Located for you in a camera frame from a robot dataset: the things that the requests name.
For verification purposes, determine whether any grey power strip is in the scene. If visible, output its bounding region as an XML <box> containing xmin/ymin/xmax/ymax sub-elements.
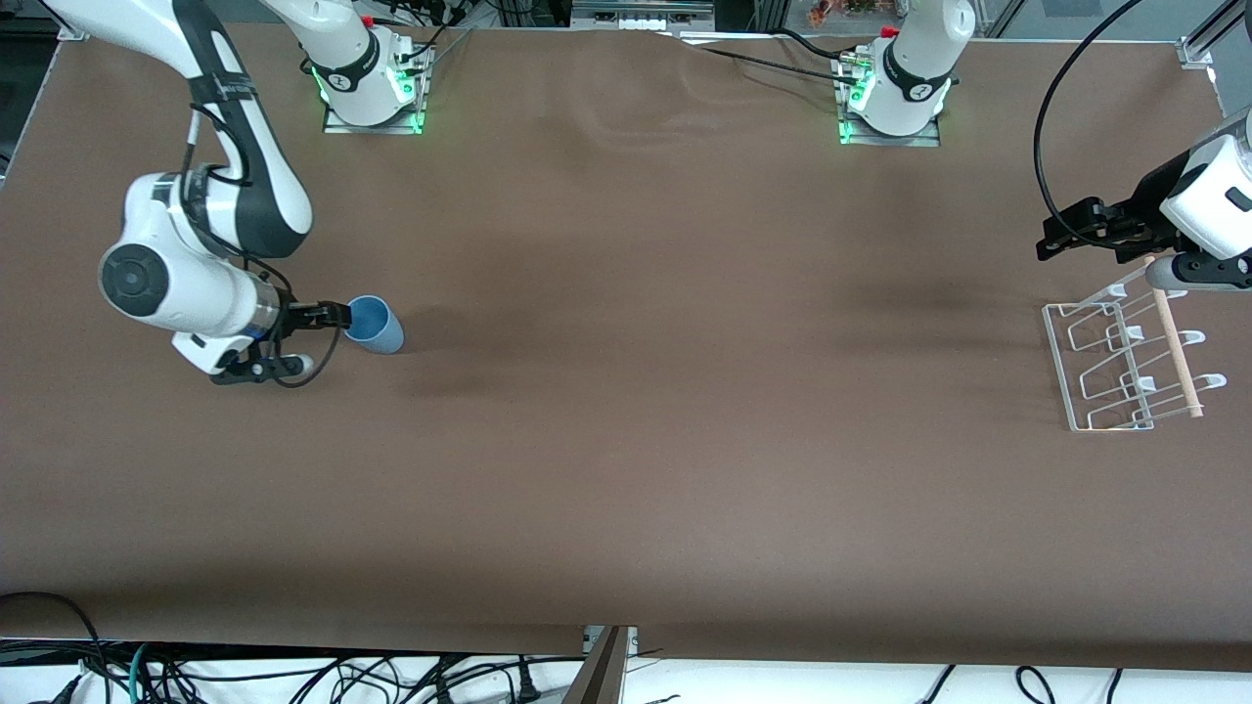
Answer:
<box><xmin>572</xmin><ymin>0</ymin><xmax>717</xmax><ymax>30</ymax></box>

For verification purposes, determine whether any thick black floor cable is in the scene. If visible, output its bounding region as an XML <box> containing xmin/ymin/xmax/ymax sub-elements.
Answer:
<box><xmin>0</xmin><ymin>591</ymin><xmax>109</xmax><ymax>704</ymax></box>

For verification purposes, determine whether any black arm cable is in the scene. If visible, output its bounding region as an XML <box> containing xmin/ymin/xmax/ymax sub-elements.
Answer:
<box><xmin>181</xmin><ymin>103</ymin><xmax>326</xmax><ymax>389</ymax></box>
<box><xmin>1033</xmin><ymin>0</ymin><xmax>1145</xmax><ymax>245</ymax></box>

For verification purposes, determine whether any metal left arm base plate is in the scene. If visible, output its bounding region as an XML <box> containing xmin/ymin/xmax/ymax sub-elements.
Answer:
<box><xmin>836</xmin><ymin>54</ymin><xmax>942</xmax><ymax>148</ymax></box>

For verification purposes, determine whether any white wire cup rack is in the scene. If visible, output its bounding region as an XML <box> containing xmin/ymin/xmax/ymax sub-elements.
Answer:
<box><xmin>1042</xmin><ymin>277</ymin><xmax>1229</xmax><ymax>433</ymax></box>

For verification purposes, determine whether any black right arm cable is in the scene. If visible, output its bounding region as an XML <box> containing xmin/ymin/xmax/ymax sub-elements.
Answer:
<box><xmin>181</xmin><ymin>103</ymin><xmax>326</xmax><ymax>389</ymax></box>

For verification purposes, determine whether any wooden rack dowel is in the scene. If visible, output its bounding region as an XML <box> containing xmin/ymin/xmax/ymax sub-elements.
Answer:
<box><xmin>1155</xmin><ymin>288</ymin><xmax>1206</xmax><ymax>419</ymax></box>

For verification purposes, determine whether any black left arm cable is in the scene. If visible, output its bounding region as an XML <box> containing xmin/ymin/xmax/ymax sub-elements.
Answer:
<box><xmin>1033</xmin><ymin>0</ymin><xmax>1145</xmax><ymax>245</ymax></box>

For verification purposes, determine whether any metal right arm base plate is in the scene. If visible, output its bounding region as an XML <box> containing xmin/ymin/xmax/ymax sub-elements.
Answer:
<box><xmin>323</xmin><ymin>44</ymin><xmax>433</xmax><ymax>136</ymax></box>

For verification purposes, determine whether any table support beam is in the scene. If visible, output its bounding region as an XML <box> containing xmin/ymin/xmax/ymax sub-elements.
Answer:
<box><xmin>562</xmin><ymin>626</ymin><xmax>637</xmax><ymax>704</ymax></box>

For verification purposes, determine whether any black table cable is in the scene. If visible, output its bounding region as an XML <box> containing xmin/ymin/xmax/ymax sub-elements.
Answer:
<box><xmin>776</xmin><ymin>27</ymin><xmax>862</xmax><ymax>62</ymax></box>
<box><xmin>685</xmin><ymin>43</ymin><xmax>857</xmax><ymax>84</ymax></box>

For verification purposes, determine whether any orange background object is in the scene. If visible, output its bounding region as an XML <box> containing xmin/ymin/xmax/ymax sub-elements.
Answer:
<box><xmin>810</xmin><ymin>0</ymin><xmax>881</xmax><ymax>25</ymax></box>

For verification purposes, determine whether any blue plastic cup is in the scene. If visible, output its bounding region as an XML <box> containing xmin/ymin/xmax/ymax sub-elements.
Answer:
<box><xmin>343</xmin><ymin>294</ymin><xmax>405</xmax><ymax>356</ymax></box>

